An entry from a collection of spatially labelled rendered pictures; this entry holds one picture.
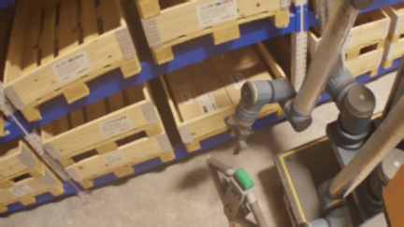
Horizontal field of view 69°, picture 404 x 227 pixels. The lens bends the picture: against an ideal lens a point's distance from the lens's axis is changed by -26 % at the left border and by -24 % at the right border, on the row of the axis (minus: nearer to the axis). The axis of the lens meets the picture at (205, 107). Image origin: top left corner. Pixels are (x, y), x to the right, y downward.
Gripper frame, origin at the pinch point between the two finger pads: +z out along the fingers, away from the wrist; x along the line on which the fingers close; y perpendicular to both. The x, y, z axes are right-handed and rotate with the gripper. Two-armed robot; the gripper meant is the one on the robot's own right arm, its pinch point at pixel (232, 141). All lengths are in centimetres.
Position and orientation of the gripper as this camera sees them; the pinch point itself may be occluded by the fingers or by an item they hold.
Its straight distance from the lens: 191.7
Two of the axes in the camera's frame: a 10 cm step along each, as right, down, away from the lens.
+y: 9.3, -0.2, 3.7
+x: -2.6, -7.3, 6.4
